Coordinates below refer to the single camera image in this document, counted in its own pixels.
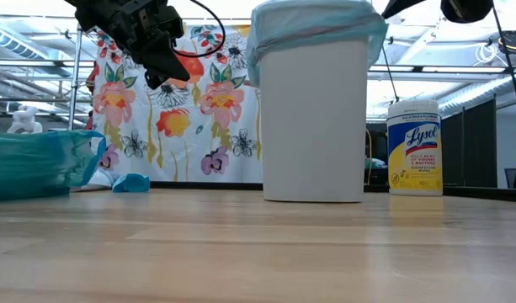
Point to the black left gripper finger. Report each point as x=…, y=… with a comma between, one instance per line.
x=165, y=59
x=153, y=80

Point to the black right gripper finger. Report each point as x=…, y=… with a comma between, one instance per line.
x=402, y=5

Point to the white plastic trash bin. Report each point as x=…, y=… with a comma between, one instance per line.
x=312, y=126

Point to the small blue folded bag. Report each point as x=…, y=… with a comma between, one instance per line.
x=131, y=184

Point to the teal folded trash bag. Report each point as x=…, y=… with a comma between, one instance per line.
x=30, y=164

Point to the floral print cloth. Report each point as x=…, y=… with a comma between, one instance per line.
x=198, y=126

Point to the black diagonal pole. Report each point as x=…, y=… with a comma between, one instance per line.
x=509, y=63

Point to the white plastic object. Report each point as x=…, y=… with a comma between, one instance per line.
x=25, y=120

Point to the black monitor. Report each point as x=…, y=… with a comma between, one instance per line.
x=377, y=145

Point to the yellow Lysol wipes canister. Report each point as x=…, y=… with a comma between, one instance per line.
x=413, y=160

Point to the teal white cloth pile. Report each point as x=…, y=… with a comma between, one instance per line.
x=377, y=163

